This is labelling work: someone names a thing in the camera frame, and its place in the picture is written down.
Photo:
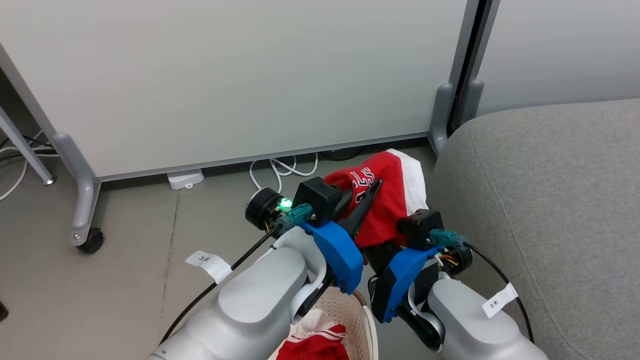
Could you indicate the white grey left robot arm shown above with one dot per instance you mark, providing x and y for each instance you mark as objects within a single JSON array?
[{"x": 260, "y": 305}]

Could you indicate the red white lettered garment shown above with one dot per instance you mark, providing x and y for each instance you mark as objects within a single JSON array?
[{"x": 390, "y": 205}]

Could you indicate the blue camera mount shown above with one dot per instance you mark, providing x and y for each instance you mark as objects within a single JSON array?
[
  {"x": 400, "y": 280},
  {"x": 340, "y": 255}
]

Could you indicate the cream perforated laundry basket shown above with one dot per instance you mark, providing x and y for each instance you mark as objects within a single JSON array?
[{"x": 350, "y": 315}]

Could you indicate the narrow white partition panel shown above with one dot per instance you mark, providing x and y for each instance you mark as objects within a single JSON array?
[{"x": 560, "y": 50}]

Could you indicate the blue right camera mount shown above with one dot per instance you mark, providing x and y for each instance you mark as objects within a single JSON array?
[{"x": 400, "y": 280}]

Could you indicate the red garment with striped trim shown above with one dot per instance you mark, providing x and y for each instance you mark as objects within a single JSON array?
[{"x": 315, "y": 347}]

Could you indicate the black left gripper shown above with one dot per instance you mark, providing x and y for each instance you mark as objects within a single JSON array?
[{"x": 262, "y": 207}]

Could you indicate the white power adapter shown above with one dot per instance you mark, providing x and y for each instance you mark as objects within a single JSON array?
[{"x": 185, "y": 179}]

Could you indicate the grey partition foot with caster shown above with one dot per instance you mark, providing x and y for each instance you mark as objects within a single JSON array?
[{"x": 85, "y": 190}]

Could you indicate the grey fabric sofa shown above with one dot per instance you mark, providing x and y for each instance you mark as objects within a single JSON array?
[{"x": 550, "y": 210}]

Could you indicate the grey metal table leg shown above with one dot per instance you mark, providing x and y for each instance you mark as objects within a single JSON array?
[{"x": 27, "y": 150}]

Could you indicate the blue left camera mount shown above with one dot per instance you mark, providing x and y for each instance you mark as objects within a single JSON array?
[{"x": 340, "y": 255}]

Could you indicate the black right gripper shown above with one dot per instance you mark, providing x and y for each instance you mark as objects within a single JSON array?
[{"x": 457, "y": 261}]

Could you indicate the large white partition panel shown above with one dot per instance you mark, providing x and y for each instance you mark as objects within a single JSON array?
[{"x": 240, "y": 75}]

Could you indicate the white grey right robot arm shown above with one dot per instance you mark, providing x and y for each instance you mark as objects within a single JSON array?
[{"x": 470, "y": 325}]

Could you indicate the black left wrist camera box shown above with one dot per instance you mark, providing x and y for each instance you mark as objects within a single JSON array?
[{"x": 317, "y": 197}]

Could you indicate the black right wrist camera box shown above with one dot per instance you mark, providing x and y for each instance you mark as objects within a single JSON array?
[{"x": 420, "y": 227}]

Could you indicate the flat dark floor object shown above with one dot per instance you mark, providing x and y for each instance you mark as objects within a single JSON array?
[{"x": 3, "y": 311}]

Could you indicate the black caster wheel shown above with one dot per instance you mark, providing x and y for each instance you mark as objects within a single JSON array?
[{"x": 92, "y": 241}]

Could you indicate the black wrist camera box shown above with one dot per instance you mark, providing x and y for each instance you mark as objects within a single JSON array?
[
  {"x": 317, "y": 197},
  {"x": 420, "y": 227}
]

